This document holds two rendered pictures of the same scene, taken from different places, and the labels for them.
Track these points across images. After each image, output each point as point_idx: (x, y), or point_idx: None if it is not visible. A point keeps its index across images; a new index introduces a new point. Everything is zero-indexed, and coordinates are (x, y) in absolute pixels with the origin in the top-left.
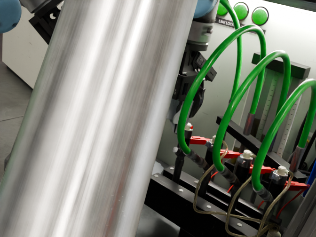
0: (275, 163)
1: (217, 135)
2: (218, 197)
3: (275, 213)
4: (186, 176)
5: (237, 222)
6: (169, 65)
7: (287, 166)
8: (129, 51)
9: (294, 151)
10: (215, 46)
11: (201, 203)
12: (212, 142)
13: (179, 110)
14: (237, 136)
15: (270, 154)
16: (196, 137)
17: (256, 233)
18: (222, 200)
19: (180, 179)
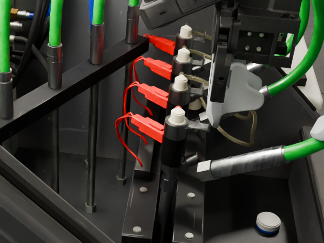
0: (125, 55)
1: (309, 12)
2: (155, 159)
3: (128, 108)
4: (139, 205)
5: (191, 133)
6: None
7: (124, 45)
8: None
9: (135, 16)
10: None
11: (194, 169)
12: (186, 87)
13: (248, 70)
14: (58, 100)
15: (108, 59)
16: (159, 123)
17: (191, 118)
18: (155, 154)
19: (155, 209)
